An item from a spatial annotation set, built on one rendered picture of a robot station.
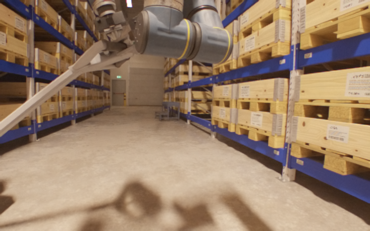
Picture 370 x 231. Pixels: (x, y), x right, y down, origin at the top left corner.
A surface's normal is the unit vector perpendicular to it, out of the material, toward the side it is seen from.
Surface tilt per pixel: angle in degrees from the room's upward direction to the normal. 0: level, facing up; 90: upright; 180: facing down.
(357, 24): 90
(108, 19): 110
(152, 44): 134
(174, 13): 98
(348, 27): 90
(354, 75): 90
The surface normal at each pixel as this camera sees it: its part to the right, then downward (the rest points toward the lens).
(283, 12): 0.24, 0.10
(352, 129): -0.97, 0.00
